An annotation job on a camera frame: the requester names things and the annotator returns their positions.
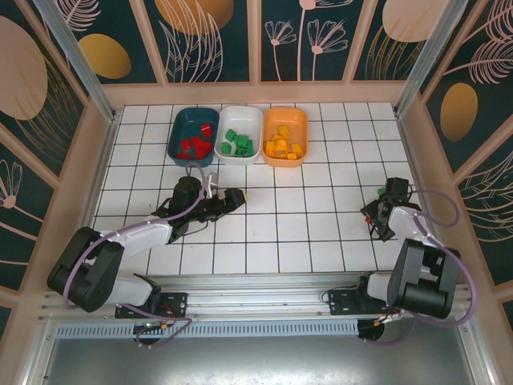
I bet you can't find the white plastic bin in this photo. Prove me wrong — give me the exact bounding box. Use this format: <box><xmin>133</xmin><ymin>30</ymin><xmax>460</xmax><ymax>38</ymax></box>
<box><xmin>214</xmin><ymin>105</ymin><xmax>265</xmax><ymax>168</ymax></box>

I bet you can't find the teal plastic bin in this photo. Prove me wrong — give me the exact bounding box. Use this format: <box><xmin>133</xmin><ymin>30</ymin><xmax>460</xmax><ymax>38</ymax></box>
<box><xmin>167</xmin><ymin>106</ymin><xmax>220</xmax><ymax>168</ymax></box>

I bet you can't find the orange plastic bin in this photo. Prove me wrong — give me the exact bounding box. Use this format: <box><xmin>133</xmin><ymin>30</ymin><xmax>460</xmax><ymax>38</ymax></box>
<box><xmin>261</xmin><ymin>106</ymin><xmax>309</xmax><ymax>168</ymax></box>

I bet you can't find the grey metal sheet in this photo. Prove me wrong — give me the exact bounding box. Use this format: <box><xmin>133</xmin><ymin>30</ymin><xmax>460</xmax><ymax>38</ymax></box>
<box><xmin>23</xmin><ymin>316</ymin><xmax>494</xmax><ymax>385</ymax></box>

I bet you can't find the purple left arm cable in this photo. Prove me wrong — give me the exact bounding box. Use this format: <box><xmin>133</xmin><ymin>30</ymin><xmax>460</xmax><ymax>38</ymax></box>
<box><xmin>62</xmin><ymin>161</ymin><xmax>209</xmax><ymax>349</ymax></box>

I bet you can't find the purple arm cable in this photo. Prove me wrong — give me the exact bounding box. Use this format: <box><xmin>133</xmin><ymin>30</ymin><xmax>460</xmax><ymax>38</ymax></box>
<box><xmin>62</xmin><ymin>161</ymin><xmax>209</xmax><ymax>349</ymax></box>
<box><xmin>362</xmin><ymin>189</ymin><xmax>478</xmax><ymax>346</ymax></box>

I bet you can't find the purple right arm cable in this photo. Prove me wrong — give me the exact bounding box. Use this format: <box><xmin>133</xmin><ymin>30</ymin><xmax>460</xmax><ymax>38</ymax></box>
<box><xmin>362</xmin><ymin>189</ymin><xmax>478</xmax><ymax>346</ymax></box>

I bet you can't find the aluminium mounting rail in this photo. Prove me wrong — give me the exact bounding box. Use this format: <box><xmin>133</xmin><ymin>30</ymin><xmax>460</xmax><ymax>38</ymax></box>
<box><xmin>38</xmin><ymin>272</ymin><xmax>476</xmax><ymax>322</ymax></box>

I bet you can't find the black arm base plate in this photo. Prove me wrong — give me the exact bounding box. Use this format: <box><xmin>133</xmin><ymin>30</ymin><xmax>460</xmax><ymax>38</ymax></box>
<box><xmin>327</xmin><ymin>288</ymin><xmax>402</xmax><ymax>318</ymax></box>
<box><xmin>115</xmin><ymin>291</ymin><xmax>189</xmax><ymax>320</ymax></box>

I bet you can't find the grey slotted cable duct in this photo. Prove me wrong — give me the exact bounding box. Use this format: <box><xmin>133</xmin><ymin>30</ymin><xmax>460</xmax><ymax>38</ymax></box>
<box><xmin>54</xmin><ymin>322</ymin><xmax>362</xmax><ymax>340</ymax></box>

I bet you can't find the aluminium corner post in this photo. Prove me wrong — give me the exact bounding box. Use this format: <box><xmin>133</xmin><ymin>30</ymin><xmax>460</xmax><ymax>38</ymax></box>
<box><xmin>34</xmin><ymin>0</ymin><xmax>121</xmax><ymax>124</ymax></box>
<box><xmin>394</xmin><ymin>0</ymin><xmax>470</xmax><ymax>118</ymax></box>

